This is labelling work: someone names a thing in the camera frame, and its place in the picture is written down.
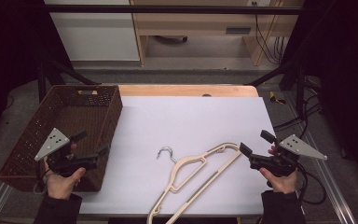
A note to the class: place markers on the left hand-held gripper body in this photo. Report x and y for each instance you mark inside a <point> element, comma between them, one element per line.
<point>56,143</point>

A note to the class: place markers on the black horizontal frame bar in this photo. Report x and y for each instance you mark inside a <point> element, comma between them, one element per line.
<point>167,9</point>

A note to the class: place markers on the black metal stand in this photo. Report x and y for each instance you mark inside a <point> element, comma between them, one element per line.
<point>42,81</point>
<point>300,90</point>

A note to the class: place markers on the black curtain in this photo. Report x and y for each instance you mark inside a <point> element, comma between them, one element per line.
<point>348,62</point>
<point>9,46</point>

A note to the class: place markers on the person's left hand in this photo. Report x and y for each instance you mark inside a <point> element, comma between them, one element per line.
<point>60,186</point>

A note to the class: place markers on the person's right hand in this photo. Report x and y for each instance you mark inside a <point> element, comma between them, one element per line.
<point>282,184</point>

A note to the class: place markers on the white sheet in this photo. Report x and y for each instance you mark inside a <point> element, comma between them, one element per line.
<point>183,124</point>

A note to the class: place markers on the brown woven basket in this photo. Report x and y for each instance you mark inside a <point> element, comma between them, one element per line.
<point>74,115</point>

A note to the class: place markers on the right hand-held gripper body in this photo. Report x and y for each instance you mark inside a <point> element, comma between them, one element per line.
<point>298,146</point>

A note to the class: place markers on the white cabinet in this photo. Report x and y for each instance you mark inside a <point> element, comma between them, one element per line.
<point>96,37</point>

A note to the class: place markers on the yellow and black tool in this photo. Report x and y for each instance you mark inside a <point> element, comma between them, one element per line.
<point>273,98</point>

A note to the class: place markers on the light wooden desk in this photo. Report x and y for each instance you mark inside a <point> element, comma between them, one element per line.
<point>199,23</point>

